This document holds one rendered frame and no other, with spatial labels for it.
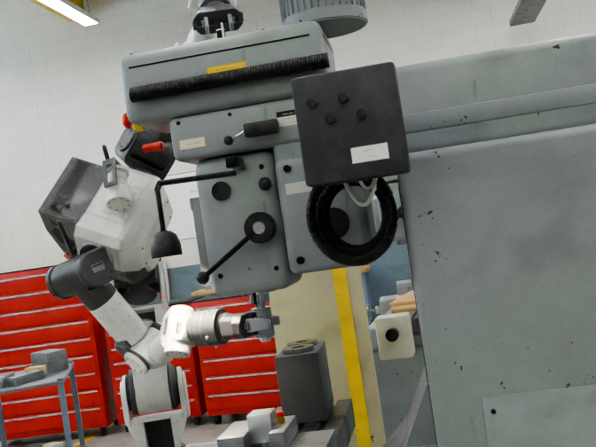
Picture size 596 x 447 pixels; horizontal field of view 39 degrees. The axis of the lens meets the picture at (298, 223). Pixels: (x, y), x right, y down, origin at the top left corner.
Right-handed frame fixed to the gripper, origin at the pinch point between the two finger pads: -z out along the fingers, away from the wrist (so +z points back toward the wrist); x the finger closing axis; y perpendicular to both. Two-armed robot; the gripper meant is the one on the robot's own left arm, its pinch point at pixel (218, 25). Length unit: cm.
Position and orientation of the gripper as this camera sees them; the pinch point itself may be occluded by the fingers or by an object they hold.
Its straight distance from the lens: 210.4
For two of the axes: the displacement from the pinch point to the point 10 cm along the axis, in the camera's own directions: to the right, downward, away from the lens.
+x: -9.9, 1.5, -0.8
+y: -0.9, -8.7, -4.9
